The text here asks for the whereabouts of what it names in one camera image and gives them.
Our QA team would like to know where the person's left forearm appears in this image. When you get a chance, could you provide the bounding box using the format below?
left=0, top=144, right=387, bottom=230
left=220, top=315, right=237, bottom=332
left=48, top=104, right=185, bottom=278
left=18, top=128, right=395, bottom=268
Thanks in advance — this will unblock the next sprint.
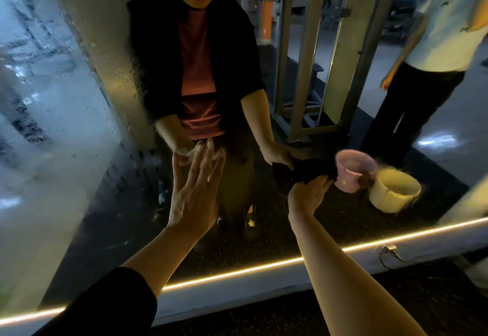
left=122, top=224, right=216, bottom=299

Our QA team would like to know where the person's right forearm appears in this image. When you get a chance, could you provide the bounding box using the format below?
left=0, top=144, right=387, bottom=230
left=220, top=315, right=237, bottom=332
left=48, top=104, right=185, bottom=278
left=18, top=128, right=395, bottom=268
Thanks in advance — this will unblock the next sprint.
left=290, top=210, right=428, bottom=336

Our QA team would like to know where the white round pillar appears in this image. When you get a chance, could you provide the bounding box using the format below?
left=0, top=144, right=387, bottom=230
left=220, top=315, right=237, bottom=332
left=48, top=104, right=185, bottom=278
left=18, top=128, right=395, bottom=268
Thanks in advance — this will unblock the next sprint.
left=456, top=256, right=488, bottom=295

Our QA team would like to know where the person's right hand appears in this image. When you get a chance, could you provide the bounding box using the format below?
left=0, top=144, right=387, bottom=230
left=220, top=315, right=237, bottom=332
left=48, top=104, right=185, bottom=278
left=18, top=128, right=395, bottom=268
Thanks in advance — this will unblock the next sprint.
left=287, top=175, right=335, bottom=224

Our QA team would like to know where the person's left hand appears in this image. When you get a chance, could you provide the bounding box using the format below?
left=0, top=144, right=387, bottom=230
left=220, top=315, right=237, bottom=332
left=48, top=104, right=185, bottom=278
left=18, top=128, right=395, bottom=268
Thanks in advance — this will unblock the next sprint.
left=168, top=139, right=227, bottom=239

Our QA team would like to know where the dark brown cleaning cloth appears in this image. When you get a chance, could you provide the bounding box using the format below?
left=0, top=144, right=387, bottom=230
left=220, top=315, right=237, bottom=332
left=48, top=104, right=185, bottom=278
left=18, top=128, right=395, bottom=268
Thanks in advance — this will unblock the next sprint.
left=272, top=157, right=340, bottom=190

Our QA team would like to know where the large wall mirror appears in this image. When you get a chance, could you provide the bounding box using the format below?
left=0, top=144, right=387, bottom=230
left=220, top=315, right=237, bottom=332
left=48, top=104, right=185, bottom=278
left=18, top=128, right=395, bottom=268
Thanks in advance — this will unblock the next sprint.
left=0, top=0, right=488, bottom=327

